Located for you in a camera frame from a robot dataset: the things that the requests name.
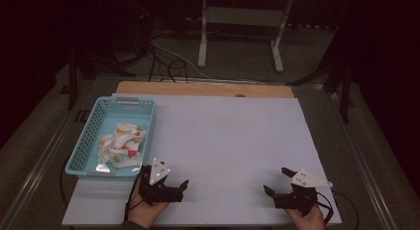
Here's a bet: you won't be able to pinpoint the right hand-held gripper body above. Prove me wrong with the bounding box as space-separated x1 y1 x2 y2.
273 168 334 216

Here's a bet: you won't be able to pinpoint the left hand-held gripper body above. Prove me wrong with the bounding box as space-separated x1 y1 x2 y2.
138 157 184 206

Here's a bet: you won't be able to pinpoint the white fruit-print baby garment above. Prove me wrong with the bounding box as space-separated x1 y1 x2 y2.
97 122 148 170

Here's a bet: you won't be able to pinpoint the teal plastic basket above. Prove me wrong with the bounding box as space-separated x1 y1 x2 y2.
64 96 157 182

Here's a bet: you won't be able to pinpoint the person's left hand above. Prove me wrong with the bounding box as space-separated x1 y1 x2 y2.
127 189 171 230

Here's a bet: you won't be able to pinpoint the person's right hand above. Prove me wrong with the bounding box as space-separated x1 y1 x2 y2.
285 204 327 230

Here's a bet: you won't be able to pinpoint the white table sheet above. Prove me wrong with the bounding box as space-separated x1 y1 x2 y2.
61 92 343 228

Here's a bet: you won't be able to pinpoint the wooden table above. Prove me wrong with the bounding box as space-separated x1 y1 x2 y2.
116 80 295 99

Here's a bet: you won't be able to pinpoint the black metal stand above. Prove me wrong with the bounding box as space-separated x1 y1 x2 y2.
59 46 137 111
286 56 355 125

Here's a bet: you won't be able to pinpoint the dark equipment rack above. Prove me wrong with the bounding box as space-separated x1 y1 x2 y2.
110 0 158 60

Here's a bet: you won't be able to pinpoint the white metal stand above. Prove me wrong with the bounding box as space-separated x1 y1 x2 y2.
197 0 295 74

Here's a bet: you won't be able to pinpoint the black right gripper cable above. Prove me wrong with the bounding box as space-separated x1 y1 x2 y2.
315 189 361 230

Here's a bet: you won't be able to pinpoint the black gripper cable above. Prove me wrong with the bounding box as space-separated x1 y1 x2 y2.
315 189 361 230
123 174 144 223

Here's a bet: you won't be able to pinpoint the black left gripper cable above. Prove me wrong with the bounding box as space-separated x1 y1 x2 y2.
123 174 144 223

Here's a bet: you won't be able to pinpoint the metal floor rail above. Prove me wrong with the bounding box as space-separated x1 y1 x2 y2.
326 89 399 230
0 100 87 230

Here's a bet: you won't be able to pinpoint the black floor cables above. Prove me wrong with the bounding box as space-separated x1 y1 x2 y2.
148 41 190 84

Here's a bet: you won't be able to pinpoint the white floor cable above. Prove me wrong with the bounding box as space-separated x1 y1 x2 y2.
151 38 275 85

